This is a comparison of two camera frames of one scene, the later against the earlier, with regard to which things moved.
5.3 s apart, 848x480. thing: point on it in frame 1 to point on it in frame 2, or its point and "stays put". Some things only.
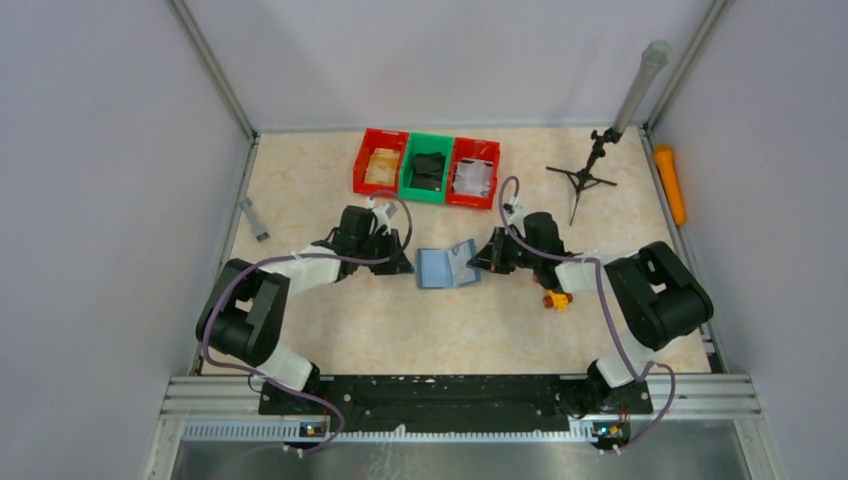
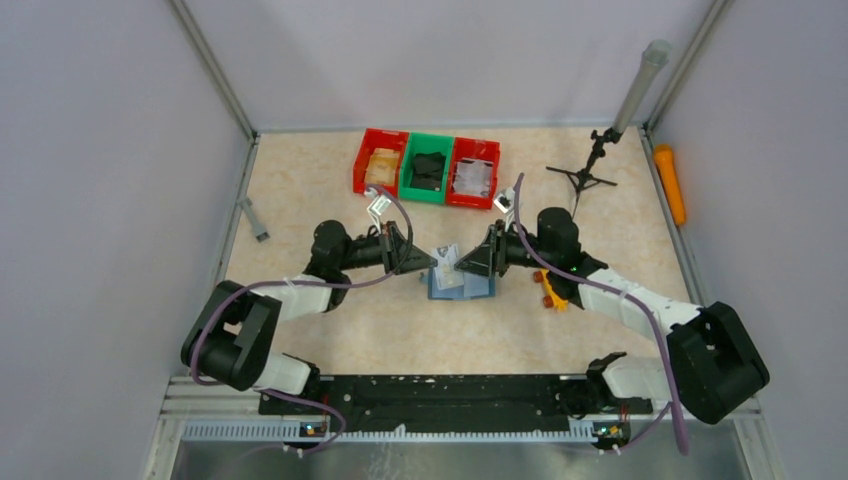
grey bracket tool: [259, 232] stays put
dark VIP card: [427, 171] stays put
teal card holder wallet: [435, 269] to [474, 287]
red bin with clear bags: [473, 173] stays put
